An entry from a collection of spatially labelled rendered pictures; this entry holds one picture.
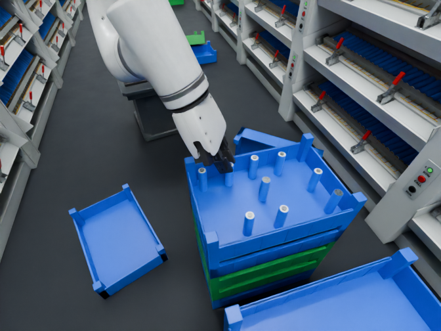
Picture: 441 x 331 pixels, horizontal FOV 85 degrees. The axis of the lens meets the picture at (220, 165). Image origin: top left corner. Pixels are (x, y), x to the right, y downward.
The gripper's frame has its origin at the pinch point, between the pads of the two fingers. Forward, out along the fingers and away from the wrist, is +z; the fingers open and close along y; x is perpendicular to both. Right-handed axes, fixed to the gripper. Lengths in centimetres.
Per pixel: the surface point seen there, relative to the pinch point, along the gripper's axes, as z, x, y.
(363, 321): 17.8, 21.4, 21.9
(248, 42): 15, -21, -131
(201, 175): -0.5, -4.2, 3.8
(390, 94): 17, 37, -37
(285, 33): 6, 7, -90
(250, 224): 5.4, 5.8, 12.1
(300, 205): 13.8, 12.6, 2.3
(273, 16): 2, 1, -110
